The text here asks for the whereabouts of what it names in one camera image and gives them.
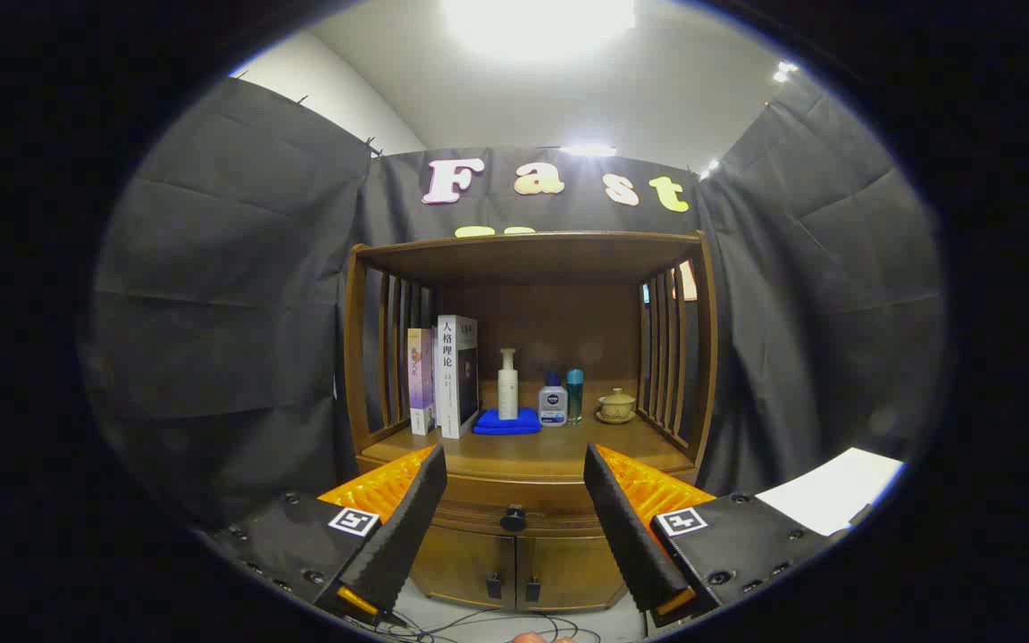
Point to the blue folded cloth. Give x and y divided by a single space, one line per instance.
506 424

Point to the yellow lidded teacup with saucer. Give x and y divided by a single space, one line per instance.
616 406

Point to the thick white book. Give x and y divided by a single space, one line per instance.
452 375

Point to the brown wooden countertop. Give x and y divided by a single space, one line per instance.
532 451

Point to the brown wooden cabinet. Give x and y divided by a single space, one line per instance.
532 259

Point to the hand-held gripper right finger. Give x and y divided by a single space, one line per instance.
631 536

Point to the slim teal bottle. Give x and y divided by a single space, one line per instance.
574 393

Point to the black round drawer knob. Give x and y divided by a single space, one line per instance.
513 518

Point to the black backdrop cloth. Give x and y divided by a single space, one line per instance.
229 313

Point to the brown wooden drawer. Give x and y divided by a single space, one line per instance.
514 496

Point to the purple book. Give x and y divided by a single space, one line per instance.
421 375

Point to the wooden cabinet door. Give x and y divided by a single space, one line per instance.
577 572
456 563

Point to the white bottle with blue pump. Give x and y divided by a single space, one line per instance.
552 406

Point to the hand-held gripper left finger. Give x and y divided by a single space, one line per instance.
403 536

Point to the white flat surface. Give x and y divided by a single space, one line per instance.
836 491

